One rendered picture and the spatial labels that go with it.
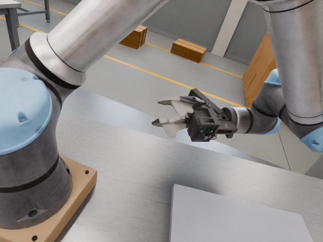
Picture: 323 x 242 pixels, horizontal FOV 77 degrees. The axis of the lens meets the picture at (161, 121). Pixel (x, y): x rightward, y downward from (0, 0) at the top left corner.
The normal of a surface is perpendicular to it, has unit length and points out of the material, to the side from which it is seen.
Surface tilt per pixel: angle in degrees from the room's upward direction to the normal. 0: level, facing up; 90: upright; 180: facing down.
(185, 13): 90
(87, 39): 86
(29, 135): 86
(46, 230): 3
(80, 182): 3
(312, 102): 111
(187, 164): 0
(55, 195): 71
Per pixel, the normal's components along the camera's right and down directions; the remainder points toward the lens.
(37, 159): 0.83, 0.47
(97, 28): 0.11, 0.57
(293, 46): -0.46, 0.81
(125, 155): 0.25, -0.77
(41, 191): 0.79, 0.25
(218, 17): -0.29, 0.51
